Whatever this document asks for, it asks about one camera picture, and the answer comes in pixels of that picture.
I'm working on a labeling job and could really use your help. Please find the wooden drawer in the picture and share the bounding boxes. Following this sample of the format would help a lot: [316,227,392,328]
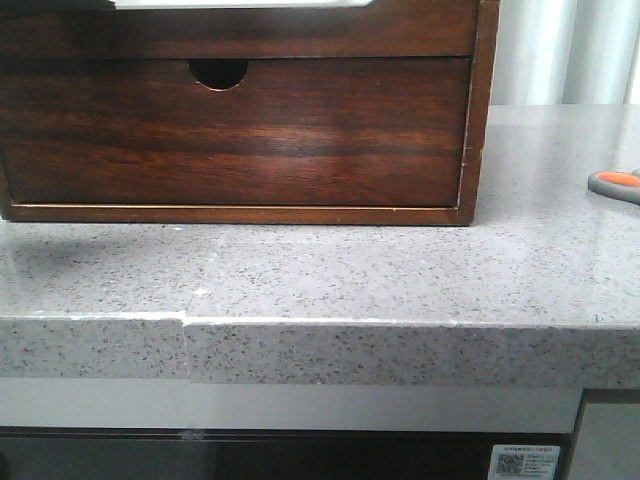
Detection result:
[1,57,470,207]
[1,1,479,60]

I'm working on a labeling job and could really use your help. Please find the dark wooden drawer cabinet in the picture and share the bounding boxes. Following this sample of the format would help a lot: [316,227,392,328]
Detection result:
[1,1,500,226]

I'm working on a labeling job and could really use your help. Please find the white cabinet door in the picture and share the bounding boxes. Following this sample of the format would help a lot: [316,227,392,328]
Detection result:
[567,390,639,479]

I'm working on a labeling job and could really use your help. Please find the dark under-counter appliance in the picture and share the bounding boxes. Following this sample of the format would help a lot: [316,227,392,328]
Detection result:
[1,428,573,479]

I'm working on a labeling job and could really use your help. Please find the white QR code sticker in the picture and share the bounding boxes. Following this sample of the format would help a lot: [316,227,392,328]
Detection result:
[487,444,561,480]

